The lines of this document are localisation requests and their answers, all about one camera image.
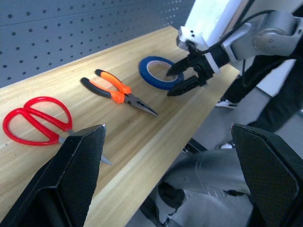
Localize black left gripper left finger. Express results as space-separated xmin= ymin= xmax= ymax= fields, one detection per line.
xmin=0 ymin=124 xmax=107 ymax=227

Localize silver robot body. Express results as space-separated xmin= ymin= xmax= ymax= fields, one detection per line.
xmin=139 ymin=148 xmax=255 ymax=227

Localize grey metal pegboard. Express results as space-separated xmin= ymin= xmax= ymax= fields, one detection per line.
xmin=0 ymin=0 xmax=197 ymax=88

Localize orange black needle-nose pliers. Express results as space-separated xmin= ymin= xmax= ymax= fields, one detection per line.
xmin=80 ymin=69 xmax=159 ymax=117

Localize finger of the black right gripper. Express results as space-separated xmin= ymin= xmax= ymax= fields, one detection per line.
xmin=166 ymin=75 xmax=202 ymax=97
xmin=165 ymin=57 xmax=193 ymax=77

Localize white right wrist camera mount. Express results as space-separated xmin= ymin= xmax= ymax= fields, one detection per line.
xmin=176 ymin=26 xmax=222 ymax=74

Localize black table frame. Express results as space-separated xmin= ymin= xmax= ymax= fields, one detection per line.
xmin=182 ymin=138 xmax=209 ymax=154

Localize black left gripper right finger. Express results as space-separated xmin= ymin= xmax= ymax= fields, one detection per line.
xmin=231 ymin=122 xmax=303 ymax=227

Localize white post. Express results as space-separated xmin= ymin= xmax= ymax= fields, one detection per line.
xmin=184 ymin=0 xmax=251 ymax=52

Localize person in dark clothes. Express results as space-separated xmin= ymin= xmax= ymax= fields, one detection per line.
xmin=216 ymin=53 xmax=303 ymax=149

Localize red handled scissors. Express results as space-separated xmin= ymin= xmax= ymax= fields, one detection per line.
xmin=2 ymin=96 xmax=113 ymax=166

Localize blue tape roll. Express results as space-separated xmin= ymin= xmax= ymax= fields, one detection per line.
xmin=138 ymin=56 xmax=185 ymax=90

